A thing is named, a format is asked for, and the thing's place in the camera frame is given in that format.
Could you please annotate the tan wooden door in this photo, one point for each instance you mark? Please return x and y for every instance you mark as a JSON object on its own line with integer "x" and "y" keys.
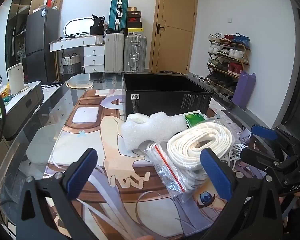
{"x": 175, "y": 30}

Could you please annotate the group of assorted shoes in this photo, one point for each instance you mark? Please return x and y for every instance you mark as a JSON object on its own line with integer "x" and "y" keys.
{"x": 233, "y": 53}

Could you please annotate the black red-logo shoe box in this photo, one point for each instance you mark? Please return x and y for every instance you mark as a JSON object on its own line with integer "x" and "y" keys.
{"x": 134, "y": 20}

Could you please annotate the printed cartoon desk mat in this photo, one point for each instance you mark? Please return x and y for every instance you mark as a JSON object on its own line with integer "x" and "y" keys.
{"x": 90, "y": 130}

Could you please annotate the oval mirror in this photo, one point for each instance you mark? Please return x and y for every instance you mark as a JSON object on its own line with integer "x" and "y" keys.
{"x": 78, "y": 27}

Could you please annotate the black bag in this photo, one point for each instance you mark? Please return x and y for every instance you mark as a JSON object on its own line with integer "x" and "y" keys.
{"x": 97, "y": 26}

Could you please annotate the red box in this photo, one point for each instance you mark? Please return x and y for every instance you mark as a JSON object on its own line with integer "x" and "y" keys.
{"x": 50, "y": 1}

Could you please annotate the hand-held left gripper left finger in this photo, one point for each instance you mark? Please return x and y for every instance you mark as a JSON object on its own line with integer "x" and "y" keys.
{"x": 82, "y": 172}

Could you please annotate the black refrigerator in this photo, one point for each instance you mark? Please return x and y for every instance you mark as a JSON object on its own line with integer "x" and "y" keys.
{"x": 42, "y": 42}

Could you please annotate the black cardboard box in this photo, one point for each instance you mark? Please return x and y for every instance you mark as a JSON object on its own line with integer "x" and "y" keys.
{"x": 160, "y": 97}

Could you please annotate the teal suitcase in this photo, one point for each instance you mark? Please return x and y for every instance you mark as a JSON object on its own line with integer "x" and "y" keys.
{"x": 117, "y": 15}

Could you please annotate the flat cardboard box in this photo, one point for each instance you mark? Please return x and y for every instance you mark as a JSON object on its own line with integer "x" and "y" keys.
{"x": 58, "y": 2}

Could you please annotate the silver suitcase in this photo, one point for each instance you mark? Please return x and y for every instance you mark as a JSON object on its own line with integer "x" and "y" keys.
{"x": 135, "y": 53}

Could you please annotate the brown shoe box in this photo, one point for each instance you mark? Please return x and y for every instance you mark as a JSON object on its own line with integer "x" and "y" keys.
{"x": 132, "y": 9}

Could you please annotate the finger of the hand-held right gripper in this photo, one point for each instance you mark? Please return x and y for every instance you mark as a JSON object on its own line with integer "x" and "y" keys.
{"x": 255, "y": 156}
{"x": 263, "y": 131}

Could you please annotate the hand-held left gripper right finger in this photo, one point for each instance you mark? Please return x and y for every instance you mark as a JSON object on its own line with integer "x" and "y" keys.
{"x": 216, "y": 175}

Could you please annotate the white appliance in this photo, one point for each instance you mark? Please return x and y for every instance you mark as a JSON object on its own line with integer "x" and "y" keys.
{"x": 15, "y": 78}

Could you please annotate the purple bag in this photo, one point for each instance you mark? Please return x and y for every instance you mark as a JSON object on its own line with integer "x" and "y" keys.
{"x": 243, "y": 90}

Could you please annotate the woven laundry basket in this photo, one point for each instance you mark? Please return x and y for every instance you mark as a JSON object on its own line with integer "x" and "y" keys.
{"x": 70, "y": 65}

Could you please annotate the grey cabinet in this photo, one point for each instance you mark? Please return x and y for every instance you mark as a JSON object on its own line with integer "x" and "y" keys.
{"x": 22, "y": 107}

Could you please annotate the green white tissue packet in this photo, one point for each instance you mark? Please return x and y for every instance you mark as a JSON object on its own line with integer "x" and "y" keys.
{"x": 195, "y": 118}

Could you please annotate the black yellow shoe box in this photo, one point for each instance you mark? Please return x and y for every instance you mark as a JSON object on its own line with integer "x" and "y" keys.
{"x": 135, "y": 30}

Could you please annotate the wooden shoe rack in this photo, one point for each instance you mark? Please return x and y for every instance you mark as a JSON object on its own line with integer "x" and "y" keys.
{"x": 245, "y": 47}

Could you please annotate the white suitcase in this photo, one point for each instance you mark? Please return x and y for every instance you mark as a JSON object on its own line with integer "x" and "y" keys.
{"x": 114, "y": 52}

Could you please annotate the dark glass wardrobe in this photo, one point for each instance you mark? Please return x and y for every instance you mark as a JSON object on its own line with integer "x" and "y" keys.
{"x": 17, "y": 17}

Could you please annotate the white vanity desk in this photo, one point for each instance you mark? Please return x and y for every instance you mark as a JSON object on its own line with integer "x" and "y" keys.
{"x": 95, "y": 52}

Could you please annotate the white foam piece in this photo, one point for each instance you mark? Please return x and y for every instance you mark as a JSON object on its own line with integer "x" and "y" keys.
{"x": 145, "y": 130}

